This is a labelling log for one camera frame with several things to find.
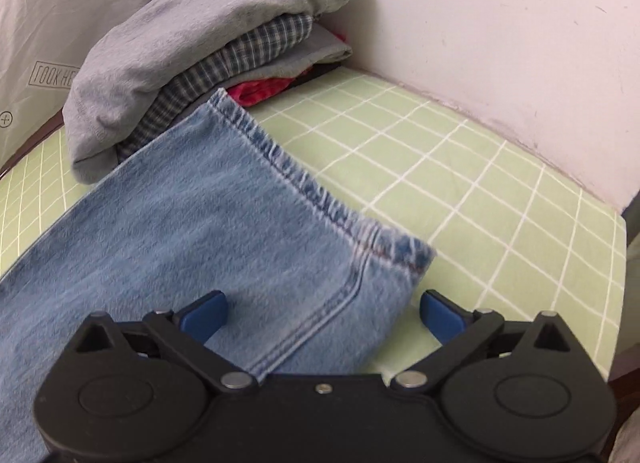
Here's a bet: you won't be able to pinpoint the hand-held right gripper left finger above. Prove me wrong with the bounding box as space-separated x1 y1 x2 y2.
70 290 261 397

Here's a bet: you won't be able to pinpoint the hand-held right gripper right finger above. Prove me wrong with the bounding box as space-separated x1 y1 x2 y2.
387 289 581 397

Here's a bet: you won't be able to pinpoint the blue denim jeans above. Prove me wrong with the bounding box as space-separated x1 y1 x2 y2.
0 88 438 463

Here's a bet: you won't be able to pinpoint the stack of folded clothes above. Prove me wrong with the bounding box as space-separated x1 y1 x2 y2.
64 0 362 184

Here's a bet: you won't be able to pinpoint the folded red garment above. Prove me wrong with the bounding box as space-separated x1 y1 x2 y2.
227 77 297 108

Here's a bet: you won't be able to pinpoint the folded plaid shirt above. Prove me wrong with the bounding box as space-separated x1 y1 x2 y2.
116 13 316 164

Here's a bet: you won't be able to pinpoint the carrot print bed sheet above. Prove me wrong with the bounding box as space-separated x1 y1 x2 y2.
0 0 246 174

